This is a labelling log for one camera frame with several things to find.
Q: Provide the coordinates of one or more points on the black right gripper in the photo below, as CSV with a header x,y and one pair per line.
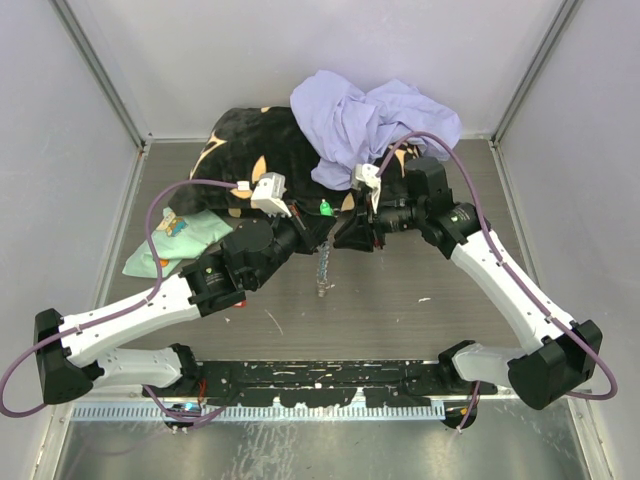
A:
x,y
361,231

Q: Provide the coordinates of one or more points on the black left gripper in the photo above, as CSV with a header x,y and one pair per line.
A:
x,y
312,230

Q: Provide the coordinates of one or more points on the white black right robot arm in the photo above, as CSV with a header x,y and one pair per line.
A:
x,y
556,354

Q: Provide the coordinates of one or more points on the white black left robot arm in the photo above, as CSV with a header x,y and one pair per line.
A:
x,y
80,352

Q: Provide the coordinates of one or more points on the lavender crumpled cloth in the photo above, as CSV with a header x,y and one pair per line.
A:
x,y
347,126

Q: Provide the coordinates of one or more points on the black floral pillow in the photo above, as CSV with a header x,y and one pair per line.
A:
x,y
246,143

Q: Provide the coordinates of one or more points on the mint green cartoon cloth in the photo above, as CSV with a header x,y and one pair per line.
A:
x,y
176,239

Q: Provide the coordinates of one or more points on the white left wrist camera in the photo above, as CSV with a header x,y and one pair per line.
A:
x,y
268,194

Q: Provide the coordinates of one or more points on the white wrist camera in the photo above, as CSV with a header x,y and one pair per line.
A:
x,y
367,175
268,194

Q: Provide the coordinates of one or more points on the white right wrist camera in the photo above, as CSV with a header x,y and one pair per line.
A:
x,y
367,175

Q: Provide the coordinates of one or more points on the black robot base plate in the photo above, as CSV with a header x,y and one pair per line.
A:
x,y
392,383

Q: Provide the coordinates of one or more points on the slotted grey cable duct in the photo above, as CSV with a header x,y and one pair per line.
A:
x,y
140,411

